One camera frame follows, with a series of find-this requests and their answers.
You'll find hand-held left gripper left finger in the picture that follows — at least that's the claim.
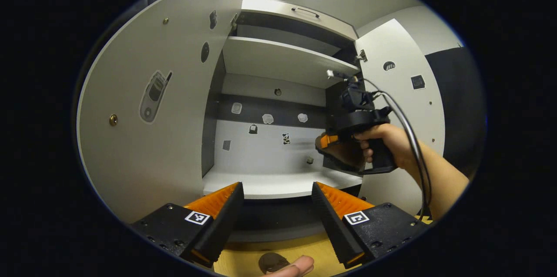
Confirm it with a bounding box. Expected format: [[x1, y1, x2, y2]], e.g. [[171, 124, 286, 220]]
[[130, 181, 245, 268]]

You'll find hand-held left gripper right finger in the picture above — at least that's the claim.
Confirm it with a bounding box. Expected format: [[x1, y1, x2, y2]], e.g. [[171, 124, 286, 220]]
[[311, 181, 429, 269]]

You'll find brown fluffy shoe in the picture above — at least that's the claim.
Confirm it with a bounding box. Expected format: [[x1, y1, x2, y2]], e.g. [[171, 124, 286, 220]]
[[258, 252, 291, 274], [315, 133, 367, 174]]

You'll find white cabinet door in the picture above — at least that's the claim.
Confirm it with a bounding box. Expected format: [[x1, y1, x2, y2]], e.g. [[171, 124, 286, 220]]
[[354, 18, 447, 217], [76, 0, 242, 225]]

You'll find white thick cabinet shelf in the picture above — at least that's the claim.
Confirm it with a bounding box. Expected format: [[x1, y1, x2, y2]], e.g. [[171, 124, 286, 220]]
[[203, 167, 362, 200]]

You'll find white cabinet drawer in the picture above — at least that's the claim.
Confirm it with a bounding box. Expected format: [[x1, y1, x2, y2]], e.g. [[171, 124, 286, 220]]
[[240, 0, 359, 41]]

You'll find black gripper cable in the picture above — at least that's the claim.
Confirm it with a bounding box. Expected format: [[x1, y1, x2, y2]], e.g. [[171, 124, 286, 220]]
[[362, 77, 433, 222]]

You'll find dark drawer handle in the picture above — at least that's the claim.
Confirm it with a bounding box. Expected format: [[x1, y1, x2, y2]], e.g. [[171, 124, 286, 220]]
[[290, 6, 321, 19]]

